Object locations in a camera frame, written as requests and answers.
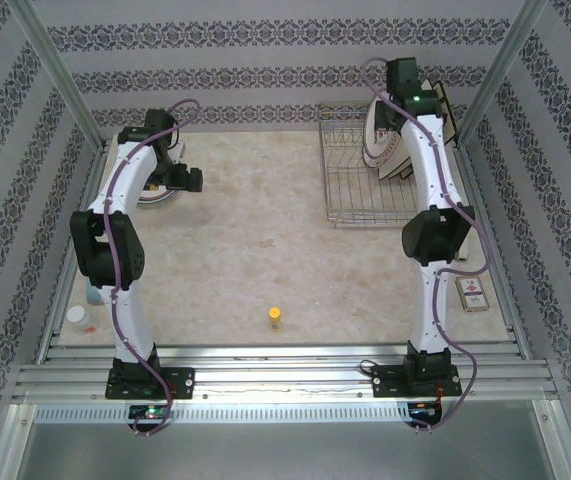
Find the round plate red green rim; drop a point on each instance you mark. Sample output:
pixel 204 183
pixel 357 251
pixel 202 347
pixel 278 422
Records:
pixel 165 196

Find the round plate orange floral print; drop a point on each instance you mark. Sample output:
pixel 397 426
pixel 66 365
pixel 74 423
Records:
pixel 160 202

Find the round plate red characters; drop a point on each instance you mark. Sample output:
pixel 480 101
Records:
pixel 371 135

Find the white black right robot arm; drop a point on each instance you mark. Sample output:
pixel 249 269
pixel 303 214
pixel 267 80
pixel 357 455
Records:
pixel 432 310

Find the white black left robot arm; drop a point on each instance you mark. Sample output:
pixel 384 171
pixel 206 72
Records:
pixel 125 320

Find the pale blue container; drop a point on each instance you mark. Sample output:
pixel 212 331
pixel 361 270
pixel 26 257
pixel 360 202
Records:
pixel 93 294

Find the clear jar white lid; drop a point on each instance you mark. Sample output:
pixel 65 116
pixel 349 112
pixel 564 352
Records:
pixel 79 317

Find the small white box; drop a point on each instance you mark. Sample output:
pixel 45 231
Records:
pixel 462 256

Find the small yellow bottle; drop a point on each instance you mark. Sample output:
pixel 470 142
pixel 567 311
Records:
pixel 275 318

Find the playing card box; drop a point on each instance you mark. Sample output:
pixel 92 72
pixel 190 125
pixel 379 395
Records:
pixel 472 294

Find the small circuit board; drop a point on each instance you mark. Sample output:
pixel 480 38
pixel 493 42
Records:
pixel 150 412
pixel 422 411

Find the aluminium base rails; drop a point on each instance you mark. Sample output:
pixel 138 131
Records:
pixel 285 372

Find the grey metal sheet panel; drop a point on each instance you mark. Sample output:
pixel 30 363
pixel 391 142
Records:
pixel 285 450

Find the aluminium side rail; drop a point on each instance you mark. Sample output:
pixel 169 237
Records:
pixel 85 200

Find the aluminium frame post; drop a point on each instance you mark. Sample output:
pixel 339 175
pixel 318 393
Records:
pixel 60 70
pixel 501 70

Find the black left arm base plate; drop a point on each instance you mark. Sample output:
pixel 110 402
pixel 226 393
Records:
pixel 182 380

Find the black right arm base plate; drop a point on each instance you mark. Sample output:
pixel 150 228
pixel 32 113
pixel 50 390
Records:
pixel 390 380

